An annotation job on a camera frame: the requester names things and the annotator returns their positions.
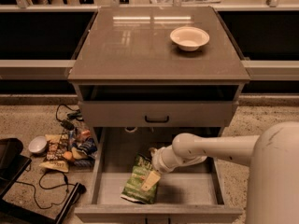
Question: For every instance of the green jalapeno chip bag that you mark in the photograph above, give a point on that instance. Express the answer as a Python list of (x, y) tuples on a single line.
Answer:
[(132, 190)]

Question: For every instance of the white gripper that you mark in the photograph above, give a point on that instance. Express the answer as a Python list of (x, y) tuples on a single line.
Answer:
[(158, 161)]

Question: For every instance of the white bowl on counter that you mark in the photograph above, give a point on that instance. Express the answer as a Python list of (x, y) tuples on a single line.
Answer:
[(189, 38)]

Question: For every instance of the blue snack bag on floor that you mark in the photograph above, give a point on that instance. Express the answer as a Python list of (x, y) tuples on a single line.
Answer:
[(84, 153)]

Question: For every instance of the black power adapter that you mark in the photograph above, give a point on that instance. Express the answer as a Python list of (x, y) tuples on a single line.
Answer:
[(67, 125)]

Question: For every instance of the open grey middle drawer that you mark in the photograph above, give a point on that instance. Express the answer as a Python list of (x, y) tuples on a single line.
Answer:
[(188, 195)]

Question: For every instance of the orange fruit on floor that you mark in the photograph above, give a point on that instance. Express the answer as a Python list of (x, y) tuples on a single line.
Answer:
[(69, 156)]

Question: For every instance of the white bowl on floor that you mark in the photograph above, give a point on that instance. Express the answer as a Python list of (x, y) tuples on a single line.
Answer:
[(38, 145)]

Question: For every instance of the grey drawer cabinet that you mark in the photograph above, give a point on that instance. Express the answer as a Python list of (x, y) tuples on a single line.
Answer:
[(128, 56)]

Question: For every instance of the closed grey top drawer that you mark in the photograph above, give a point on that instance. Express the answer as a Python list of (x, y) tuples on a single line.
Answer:
[(157, 114)]

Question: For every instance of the brown snack bag on floor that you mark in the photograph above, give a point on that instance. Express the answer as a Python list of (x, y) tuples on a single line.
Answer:
[(54, 160)]

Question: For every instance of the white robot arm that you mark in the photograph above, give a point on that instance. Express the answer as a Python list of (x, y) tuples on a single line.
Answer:
[(272, 158)]

